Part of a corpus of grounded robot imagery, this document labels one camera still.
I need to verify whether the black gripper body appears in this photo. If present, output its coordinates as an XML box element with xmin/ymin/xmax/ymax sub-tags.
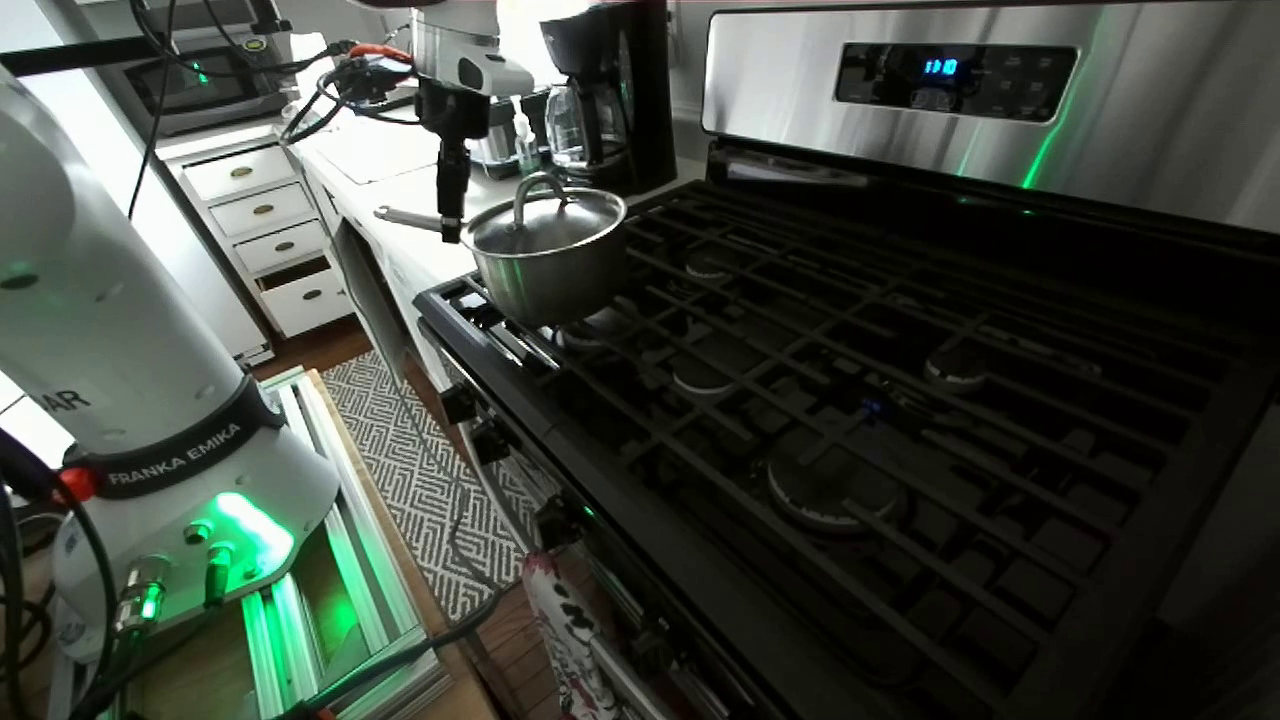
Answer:
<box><xmin>417</xmin><ymin>75</ymin><xmax>493</xmax><ymax>145</ymax></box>

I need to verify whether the stainless steel saucepan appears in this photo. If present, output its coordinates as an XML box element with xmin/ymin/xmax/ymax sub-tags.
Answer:
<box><xmin>367</xmin><ymin>186</ymin><xmax>635</xmax><ymax>333</ymax></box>

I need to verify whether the white drawer cabinet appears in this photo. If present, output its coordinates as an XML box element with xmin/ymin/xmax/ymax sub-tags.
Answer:
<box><xmin>157</xmin><ymin>125</ymin><xmax>356</xmax><ymax>343</ymax></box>

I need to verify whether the stainless steel pot lid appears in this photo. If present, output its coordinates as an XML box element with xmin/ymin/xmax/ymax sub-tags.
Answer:
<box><xmin>462</xmin><ymin>167</ymin><xmax>632</xmax><ymax>265</ymax></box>

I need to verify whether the thick black camera cable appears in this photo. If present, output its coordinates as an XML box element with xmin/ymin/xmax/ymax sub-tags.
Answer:
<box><xmin>271</xmin><ymin>55</ymin><xmax>347</xmax><ymax>147</ymax></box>

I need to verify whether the stainless steel gas stove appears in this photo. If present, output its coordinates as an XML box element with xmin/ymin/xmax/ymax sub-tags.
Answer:
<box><xmin>412</xmin><ymin>0</ymin><xmax>1280</xmax><ymax>720</ymax></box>

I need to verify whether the black coffee maker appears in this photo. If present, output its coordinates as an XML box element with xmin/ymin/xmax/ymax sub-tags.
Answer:
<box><xmin>534</xmin><ymin>0</ymin><xmax>678</xmax><ymax>201</ymax></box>

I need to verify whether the white cutting board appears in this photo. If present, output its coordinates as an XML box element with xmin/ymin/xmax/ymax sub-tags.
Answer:
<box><xmin>307</xmin><ymin>113</ymin><xmax>442</xmax><ymax>189</ymax></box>

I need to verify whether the grey patterned floor rug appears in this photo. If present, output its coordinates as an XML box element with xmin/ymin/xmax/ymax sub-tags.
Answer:
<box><xmin>316</xmin><ymin>349</ymin><xmax>563</xmax><ymax>628</ymax></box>

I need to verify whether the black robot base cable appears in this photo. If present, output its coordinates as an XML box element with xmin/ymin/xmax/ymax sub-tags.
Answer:
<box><xmin>0</xmin><ymin>425</ymin><xmax>133</xmax><ymax>720</ymax></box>

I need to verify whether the patterned dish towel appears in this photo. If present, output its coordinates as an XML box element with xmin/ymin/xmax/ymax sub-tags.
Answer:
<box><xmin>519</xmin><ymin>538</ymin><xmax>676</xmax><ymax>720</ymax></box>

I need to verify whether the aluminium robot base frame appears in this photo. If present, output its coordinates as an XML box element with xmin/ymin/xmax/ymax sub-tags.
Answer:
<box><xmin>237</xmin><ymin>366</ymin><xmax>451</xmax><ymax>720</ymax></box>

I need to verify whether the black floor cable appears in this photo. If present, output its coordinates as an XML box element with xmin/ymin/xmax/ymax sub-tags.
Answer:
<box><xmin>284</xmin><ymin>585</ymin><xmax>523</xmax><ymax>720</ymax></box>

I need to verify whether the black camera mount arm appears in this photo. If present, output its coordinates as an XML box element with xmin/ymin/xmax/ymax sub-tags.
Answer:
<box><xmin>0</xmin><ymin>37</ymin><xmax>166</xmax><ymax>80</ymax></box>

